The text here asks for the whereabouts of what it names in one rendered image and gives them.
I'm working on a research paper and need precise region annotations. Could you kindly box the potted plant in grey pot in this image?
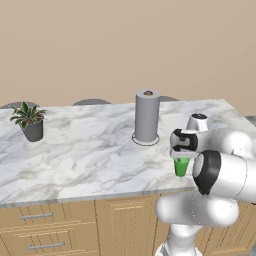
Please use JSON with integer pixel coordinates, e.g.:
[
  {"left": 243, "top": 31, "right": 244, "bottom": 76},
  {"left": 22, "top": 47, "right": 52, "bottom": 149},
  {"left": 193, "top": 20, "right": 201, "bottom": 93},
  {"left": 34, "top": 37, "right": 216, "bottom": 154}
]
[{"left": 9, "top": 100, "right": 48, "bottom": 143}]

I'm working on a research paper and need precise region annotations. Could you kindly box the wooden cupboard door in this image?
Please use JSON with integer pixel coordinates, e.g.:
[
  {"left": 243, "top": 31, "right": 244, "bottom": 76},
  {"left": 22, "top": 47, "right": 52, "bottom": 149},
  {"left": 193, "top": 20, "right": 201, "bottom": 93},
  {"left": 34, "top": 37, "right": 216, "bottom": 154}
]
[
  {"left": 94, "top": 194, "right": 162, "bottom": 256},
  {"left": 194, "top": 199, "right": 256, "bottom": 256}
]

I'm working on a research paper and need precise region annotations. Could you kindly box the wooden drawer front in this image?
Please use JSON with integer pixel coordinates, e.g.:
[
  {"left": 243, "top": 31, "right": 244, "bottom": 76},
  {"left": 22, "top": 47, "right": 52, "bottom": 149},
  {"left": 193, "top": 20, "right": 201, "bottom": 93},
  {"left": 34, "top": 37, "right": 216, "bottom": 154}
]
[
  {"left": 17, "top": 200, "right": 98, "bottom": 234},
  {"left": 0, "top": 221, "right": 101, "bottom": 256}
]

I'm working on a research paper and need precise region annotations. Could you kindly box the grey paper towel roll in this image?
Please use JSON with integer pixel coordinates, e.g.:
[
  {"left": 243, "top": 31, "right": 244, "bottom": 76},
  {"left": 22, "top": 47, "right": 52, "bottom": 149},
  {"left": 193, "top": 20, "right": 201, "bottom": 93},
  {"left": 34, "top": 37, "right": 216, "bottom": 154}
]
[{"left": 134, "top": 88, "right": 161, "bottom": 143}]

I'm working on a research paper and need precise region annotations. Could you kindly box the green cup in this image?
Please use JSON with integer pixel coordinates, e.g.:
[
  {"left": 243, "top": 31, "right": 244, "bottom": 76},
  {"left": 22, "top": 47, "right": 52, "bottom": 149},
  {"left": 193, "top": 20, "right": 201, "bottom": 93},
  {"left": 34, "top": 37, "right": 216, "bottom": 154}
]
[{"left": 173, "top": 157, "right": 191, "bottom": 178}]

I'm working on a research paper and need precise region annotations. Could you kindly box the grey stool seat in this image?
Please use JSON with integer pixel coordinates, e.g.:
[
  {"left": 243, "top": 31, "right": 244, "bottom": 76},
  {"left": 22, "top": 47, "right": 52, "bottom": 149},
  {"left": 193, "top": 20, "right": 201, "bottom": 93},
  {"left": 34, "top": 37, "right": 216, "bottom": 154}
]
[
  {"left": 72, "top": 98, "right": 113, "bottom": 107},
  {"left": 0, "top": 101, "right": 38, "bottom": 110},
  {"left": 159, "top": 95, "right": 180, "bottom": 103}
]

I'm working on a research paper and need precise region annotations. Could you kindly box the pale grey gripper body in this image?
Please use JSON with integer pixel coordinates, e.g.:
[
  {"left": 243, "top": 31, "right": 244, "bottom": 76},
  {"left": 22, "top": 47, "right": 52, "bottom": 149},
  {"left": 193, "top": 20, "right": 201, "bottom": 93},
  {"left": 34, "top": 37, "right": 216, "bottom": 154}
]
[{"left": 170, "top": 148, "right": 201, "bottom": 161}]

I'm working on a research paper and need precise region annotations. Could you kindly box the silver drawer handle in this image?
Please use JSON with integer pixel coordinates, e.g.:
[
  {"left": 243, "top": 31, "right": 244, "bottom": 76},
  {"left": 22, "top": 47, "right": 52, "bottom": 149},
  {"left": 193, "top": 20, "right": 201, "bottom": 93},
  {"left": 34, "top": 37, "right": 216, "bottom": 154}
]
[
  {"left": 27, "top": 241, "right": 66, "bottom": 251},
  {"left": 18, "top": 211, "right": 55, "bottom": 221}
]

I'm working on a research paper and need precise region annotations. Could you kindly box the black paper towel holder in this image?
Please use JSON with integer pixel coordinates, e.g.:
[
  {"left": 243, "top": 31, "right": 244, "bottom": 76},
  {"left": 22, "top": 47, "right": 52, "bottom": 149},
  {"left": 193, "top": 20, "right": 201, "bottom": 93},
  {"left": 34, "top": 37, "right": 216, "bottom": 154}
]
[{"left": 131, "top": 131, "right": 161, "bottom": 147}]

